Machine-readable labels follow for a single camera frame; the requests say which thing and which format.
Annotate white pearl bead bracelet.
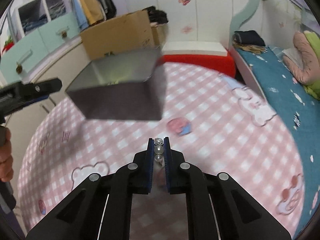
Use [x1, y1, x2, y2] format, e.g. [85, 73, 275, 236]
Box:
[153, 137, 165, 164]

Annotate person's left hand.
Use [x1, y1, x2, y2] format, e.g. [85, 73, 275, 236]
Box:
[0, 128, 14, 183]

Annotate mint drawer cabinet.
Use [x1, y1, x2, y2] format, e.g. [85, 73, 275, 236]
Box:
[1, 12, 80, 83]

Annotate white cube shelf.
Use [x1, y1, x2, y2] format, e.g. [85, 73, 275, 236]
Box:
[12, 0, 70, 40]

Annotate pink checkered tablecloth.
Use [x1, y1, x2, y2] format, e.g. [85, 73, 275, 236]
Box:
[18, 63, 304, 235]

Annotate dark grey metal tin box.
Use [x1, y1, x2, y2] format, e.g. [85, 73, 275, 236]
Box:
[66, 47, 167, 121]

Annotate hanging clothes in wardrobe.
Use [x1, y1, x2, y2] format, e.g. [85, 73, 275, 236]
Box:
[70, 0, 117, 31]

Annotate large cardboard box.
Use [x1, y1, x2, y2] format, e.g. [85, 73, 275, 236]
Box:
[80, 10, 155, 60]

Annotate teal patterned bed sheet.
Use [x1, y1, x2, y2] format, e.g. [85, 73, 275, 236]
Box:
[231, 47, 319, 237]

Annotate small cardboard box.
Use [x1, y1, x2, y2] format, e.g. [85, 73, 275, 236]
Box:
[151, 24, 167, 46]

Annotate black clothes pile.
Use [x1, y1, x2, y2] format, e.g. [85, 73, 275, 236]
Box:
[144, 6, 169, 24]

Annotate red ottoman with white top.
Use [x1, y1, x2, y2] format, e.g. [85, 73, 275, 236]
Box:
[162, 41, 236, 77]

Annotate pink and green quilt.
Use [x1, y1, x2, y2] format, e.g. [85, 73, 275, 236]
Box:
[283, 31, 319, 100]

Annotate folded dark clothes stack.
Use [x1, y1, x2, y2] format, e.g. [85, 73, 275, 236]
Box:
[232, 30, 266, 54]

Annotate pink butterfly wall sticker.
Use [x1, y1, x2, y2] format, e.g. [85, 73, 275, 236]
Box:
[178, 0, 191, 6]

